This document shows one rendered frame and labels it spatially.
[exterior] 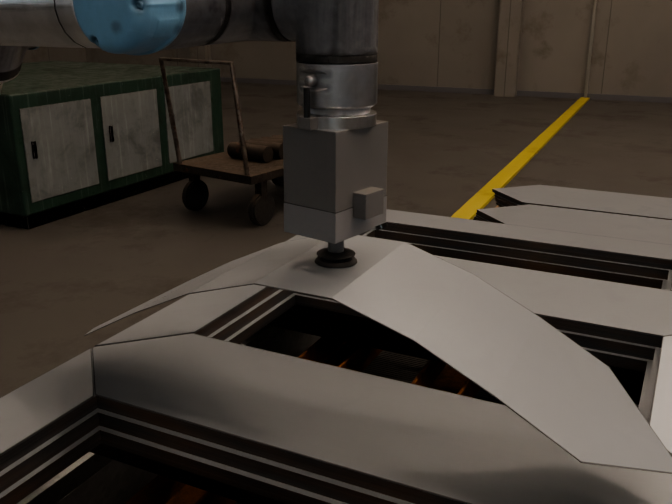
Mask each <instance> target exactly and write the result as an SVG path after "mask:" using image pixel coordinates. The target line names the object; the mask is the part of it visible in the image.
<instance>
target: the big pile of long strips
mask: <svg viewBox="0 0 672 504"><path fill-rule="evenodd" d="M492 192H494V193H495V201H497V203H496V204H497V205H499V207H497V208H487V209H477V212H476V216H474V220H478V221H486V222H494V223H502V224H510V225H518V226H526V227H534V228H542V229H550V230H558V231H566V232H574V233H582V234H590V235H598V236H606V237H614V238H621V239H629V240H637V241H645V242H653V243H661V244H669V245H672V198H666V197H656V196H646V195H636V194H626V193H617V192H607V191H597V190H587V189H577V188H568V187H558V186H548V185H531V186H519V187H507V188H496V189H492Z"/></svg>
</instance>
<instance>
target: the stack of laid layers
mask: <svg viewBox="0 0 672 504"><path fill-rule="evenodd" d="M387 224H388V226H387V227H385V228H382V229H379V230H376V228H374V229H372V230H369V231H367V232H364V233H362V234H359V235H362V236H369V237H376V238H382V239H389V240H396V241H402V242H407V243H409V244H411V245H413V246H415V247H418V248H420V249H422V250H424V251H426V252H428V253H430V254H432V255H437V256H443V257H450V258H457V259H463V260H470V261H477V262H483V263H490V264H497V265H504V266H510V267H517V268H524V269H530V270H537V271H544V272H550V273H557V274H564V275H570V276H577V277H584V278H590V279H597V280H604V281H610V282H617V283H624V284H630V285H637V286H644V287H651V288H657V289H664V290H670V289H671V283H672V260H666V259H658V258H651V257H643V256H636V255H628V254H621V253H613V252H606V251H598V250H591V249H583V248H576V247H569V246H561V245H554V244H546V243H539V242H531V241H524V240H516V239H509V238H501V237H494V236H486V235H479V234H471V233H464V232H456V231H449V230H441V229H434V228H426V227H419V226H412V225H404V224H397V223H389V222H387ZM294 305H301V306H306V307H311V308H316V309H321V310H326V311H331V312H337V313H342V314H347V315H352V316H357V317H362V318H367V317H365V316H363V315H361V314H359V313H358V312H356V311H354V310H352V309H350V308H348V307H346V306H344V305H342V304H340V303H338V302H336V301H334V300H332V299H327V298H322V297H317V296H312V295H307V294H301V293H296V292H291V291H286V290H281V289H276V288H270V287H267V288H265V289H263V290H262V291H260V292H259V293H257V294H255V295H254V296H252V297H251V298H249V299H248V300H246V301H244V302H243V303H241V304H240V305H238V306H236V307H235V308H233V309H232V310H230V311H228V312H227V313H225V314H224V315H222V316H221V317H219V318H217V319H216V320H214V321H213V322H211V323H209V324H208V325H206V326H205V327H203V328H201V329H200V330H198V331H197V332H195V333H189V334H181V335H174V336H166V337H159V338H152V339H144V340H137V341H130V342H122V343H115V344H108V345H100V346H95V347H93V348H92V349H91V350H92V368H93V385H94V396H93V397H92V398H90V399H89V400H87V401H85V402H84V403H82V404H81V405H79V406H78V407H76V408H74V409H73V410H71V411H70V412H68V413H66V414H65V415H63V416H62V417H60V418H58V419H57V420H55V421H54V422H52V423H51V424H49V425H47V426H46V427H44V428H43V429H41V430H39V431H38V432H36V433H35V434H33V435H31V436H30V437H28V438H27V439H25V440H24V441H22V442H20V443H19V444H17V445H16V446H14V447H12V448H11V449H9V450H8V451H6V452H4V453H3V454H1V455H0V504H17V503H18V502H19V501H21V500H22V499H24V498H25V497H26V496H28V495H29V494H31V493H32V492H33V491H35V490H36V489H38V488H39V487H40V486H42V485H43V484H45V483H46V482H47V481H49V480H50V479H52V478H53V477H54V476H56V475H57V474H59V473H60V472H61V471H63V470H64V469H66V468H67V467H68V466H70V465H71V464H73V463H74V462H75V461H77V460H78V459H80V458H81V457H82V456H84V455H85V454H87V453H88V452H90V451H91V450H92V449H94V448H95V447H97V446H98V445H99V444H101V443H102V444H106V445H109V446H112V447H115V448H118V449H121V450H124V451H127V452H130V453H133V454H136V455H139V456H142V457H145V458H148V459H151V460H154V461H158V462H161V463H164V464H167V465H170V466H173V467H176V468H179V469H182V470H185V471H188V472H191V473H194V474H197V475H200V476H203V477H206V478H210V479H213V480H216V481H219V482H222V483H225V484H228V485H231V486H234V487H237V488H240V489H243V490H246V491H249V492H252V493H255V494H259V495H262V496H265V497H268V498H271V499H274V500H277V501H280V502H283V503H286V504H672V474H668V473H660V472H651V471H643V470H635V469H627V468H618V467H610V466H602V465H594V464H586V463H580V462H579V461H578V460H576V459H575V458H574V457H573V456H571V455H570V454H569V453H567V452H566V451H565V450H563V449H562V448H561V447H559V446H558V445H557V444H555V443H554V442H553V441H552V440H550V439H549V438H548V437H546V436H545V435H544V434H542V433H541V432H540V431H538V430H537V429H536V428H534V427H533V426H532V425H530V424H529V423H528V422H527V421H525V420H524V419H523V418H521V417H520V416H519V415H517V414H516V413H515V412H513V411H512V410H511V409H509V408H508V407H507V406H506V405H503V404H498V403H494V402H490V401H485V400H481V399H477V398H472V397H468V396H464V395H459V394H455V393H450V392H446V391H442V390H437V389H433V388H429V387H424V386H420V385H416V384H411V383H407V382H402V381H398V380H394V379H389V378H385V377H381V376H376V375H372V374H368V373H363V372H359V371H355V370H350V369H346V368H341V367H337V366H333V365H328V364H324V363H320V362H315V361H311V360H307V359H302V358H298V357H294V356H289V355H285V354H280V353H276V352H272V351H267V350H263V349H259V348H254V347H250V346H246V345H241V343H242V342H244V341H245V340H247V339H248V338H249V337H251V336H252V335H254V334H255V333H256V332H258V331H259V330H261V329H262V328H263V327H265V326H266V325H268V324H269V323H270V322H272V321H273V320H275V319H276V318H277V317H279V316H280V315H282V314H283V313H284V312H286V311H287V310H289V309H290V308H291V307H293V306H294ZM538 316H539V317H541V318H542V319H544V320H545V321H546V322H548V323H549V324H550V325H552V326H553V327H555V328H556V329H557V330H559V331H560V332H562V333H563V334H564V335H566V336H567V337H568V338H570V339H571V340H573V341H574V342H575V343H577V344H578V345H580V346H581V347H582V348H584V349H585V350H586V351H588V352H589V353H591V354H592V355H593V356H595V357H596V358H598V359H599V360H600V361H602V362H603V363H604V364H606V365H608V366H613V367H618V368H623V369H628V370H634V371H639V372H644V373H645V376H644V381H643V386H642V391H641V396H640V402H639V407H638V409H639V410H640V412H641V413H642V415H643V416H644V417H645V419H646V420H647V422H648V423H649V421H650V415H651V408H652V402H653V396H654V389H655V383H656V377H657V371H658V364H659V358H660V352H661V345H662V339H663V337H664V336H658V335H652V334H646V333H641V332H635V331H629V330H624V329H618V328H612V327H606V326H601V325H595V324H589V323H583V322H578V321H572V320H566V319H560V318H555V317H549V316H543V315H538ZM367 319H369V318H367Z"/></svg>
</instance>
